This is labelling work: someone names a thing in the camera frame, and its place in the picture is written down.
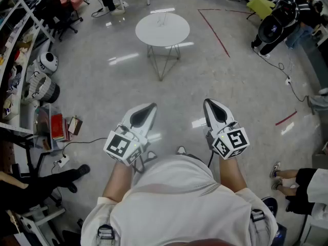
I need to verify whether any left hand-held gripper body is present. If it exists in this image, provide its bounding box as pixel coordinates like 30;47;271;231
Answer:
103;102;158;167

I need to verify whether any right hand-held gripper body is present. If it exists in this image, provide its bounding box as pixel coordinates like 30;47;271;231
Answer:
203;98;251;161

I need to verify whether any clear wine glass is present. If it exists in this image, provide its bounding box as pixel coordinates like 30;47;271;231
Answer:
156;12;168;27

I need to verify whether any person's left forearm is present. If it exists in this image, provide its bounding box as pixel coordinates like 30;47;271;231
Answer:
101;160;134;203

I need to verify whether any person's right forearm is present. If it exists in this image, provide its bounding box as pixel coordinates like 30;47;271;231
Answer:
218;157;248;193

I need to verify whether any small brown box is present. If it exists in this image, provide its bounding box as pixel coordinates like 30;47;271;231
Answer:
67;115;84;136

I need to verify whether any short red floor tape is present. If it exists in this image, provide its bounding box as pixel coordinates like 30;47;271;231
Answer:
275;110;298;126

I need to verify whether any red box on floor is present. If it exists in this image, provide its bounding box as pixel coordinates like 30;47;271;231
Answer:
50;113;68;142

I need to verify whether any dark blue round object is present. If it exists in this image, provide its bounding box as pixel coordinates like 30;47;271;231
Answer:
260;196;279;218

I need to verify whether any clear plastic box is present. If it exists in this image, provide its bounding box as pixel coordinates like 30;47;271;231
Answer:
32;103;55;151

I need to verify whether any person's white shirt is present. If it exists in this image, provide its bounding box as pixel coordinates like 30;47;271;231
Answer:
80;153;279;246

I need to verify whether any white round helmet-shaped appliance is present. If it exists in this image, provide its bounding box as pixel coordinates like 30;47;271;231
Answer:
35;51;59;76

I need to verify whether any long red floor tape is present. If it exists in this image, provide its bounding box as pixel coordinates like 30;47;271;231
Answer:
197;8;254;58

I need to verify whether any round white table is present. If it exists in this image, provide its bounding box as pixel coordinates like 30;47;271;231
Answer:
135;12;191;82

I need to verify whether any black backpack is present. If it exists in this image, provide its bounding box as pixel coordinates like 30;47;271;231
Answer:
258;0;300;45

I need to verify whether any yellow-green chair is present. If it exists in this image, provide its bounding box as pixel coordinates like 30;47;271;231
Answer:
246;0;276;21

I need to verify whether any black office chair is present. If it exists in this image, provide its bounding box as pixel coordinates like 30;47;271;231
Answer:
35;0;84;42

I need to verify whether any white shelf rack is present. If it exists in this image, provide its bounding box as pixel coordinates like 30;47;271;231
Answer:
0;0;56;136

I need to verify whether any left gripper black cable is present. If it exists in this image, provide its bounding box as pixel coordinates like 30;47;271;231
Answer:
132;151;158;174

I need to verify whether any black power strip cable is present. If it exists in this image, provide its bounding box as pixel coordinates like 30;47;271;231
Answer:
62;137;109;161

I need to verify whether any grey right shoulder strap buckle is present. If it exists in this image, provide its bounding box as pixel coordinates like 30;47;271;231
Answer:
250;208;265;223

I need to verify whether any grey shoulder strap buckle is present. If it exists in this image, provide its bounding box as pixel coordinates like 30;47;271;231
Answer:
96;223;116;241
250;208;265;223

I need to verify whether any long black floor cable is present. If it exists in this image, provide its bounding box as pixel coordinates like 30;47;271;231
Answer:
252;47;310;103

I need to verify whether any grey left shoulder strap buckle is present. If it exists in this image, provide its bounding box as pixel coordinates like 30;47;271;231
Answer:
96;223;116;241

